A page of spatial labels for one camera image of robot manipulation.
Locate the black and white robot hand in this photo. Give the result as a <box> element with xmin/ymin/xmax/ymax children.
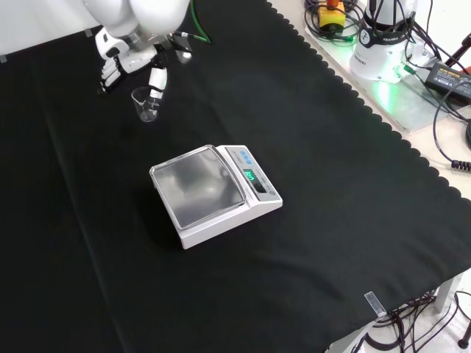
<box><xmin>94</xmin><ymin>27</ymin><xmax>169</xmax><ymax>110</ymax></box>

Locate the small clear glass beaker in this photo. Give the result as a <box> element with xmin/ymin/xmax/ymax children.
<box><xmin>130</xmin><ymin>87</ymin><xmax>159</xmax><ymax>123</ymax></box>

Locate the white electronic balance steel pan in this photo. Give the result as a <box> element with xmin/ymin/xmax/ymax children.
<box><xmin>149</xmin><ymin>143</ymin><xmax>283</xmax><ymax>251</ymax></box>

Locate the yellow emergency stop button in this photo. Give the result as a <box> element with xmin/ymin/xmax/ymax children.
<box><xmin>318</xmin><ymin>0</ymin><xmax>347</xmax><ymax>36</ymax></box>

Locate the black table cloth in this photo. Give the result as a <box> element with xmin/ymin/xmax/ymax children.
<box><xmin>0</xmin><ymin>0</ymin><xmax>471</xmax><ymax>353</ymax></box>

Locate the pale base board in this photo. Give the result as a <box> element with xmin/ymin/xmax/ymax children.
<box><xmin>303</xmin><ymin>14</ymin><xmax>471</xmax><ymax>133</ymax></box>

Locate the black power adapter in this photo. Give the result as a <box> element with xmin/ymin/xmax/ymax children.
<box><xmin>424</xmin><ymin>61</ymin><xmax>471</xmax><ymax>101</ymax></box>

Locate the black and red tripod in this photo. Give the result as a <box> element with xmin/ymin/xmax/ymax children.
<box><xmin>443</xmin><ymin>32</ymin><xmax>471</xmax><ymax>74</ymax></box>

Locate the white table leg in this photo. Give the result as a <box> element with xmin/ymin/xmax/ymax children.
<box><xmin>436</xmin><ymin>274</ymin><xmax>464</xmax><ymax>314</ymax></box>

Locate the black tripod leg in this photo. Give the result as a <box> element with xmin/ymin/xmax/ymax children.
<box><xmin>457</xmin><ymin>304</ymin><xmax>471</xmax><ymax>349</ymax></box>

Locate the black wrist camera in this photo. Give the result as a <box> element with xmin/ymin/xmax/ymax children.
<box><xmin>171</xmin><ymin>35</ymin><xmax>193</xmax><ymax>65</ymax></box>

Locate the green robot cable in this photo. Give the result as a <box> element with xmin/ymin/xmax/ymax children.
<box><xmin>172</xmin><ymin>0</ymin><xmax>213</xmax><ymax>45</ymax></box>

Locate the green plug cable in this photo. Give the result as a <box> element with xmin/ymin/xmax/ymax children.
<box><xmin>400</xmin><ymin>62</ymin><xmax>431</xmax><ymax>88</ymax></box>

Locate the black power cable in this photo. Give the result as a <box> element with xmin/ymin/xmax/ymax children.
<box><xmin>432</xmin><ymin>91</ymin><xmax>471</xmax><ymax>171</ymax></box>

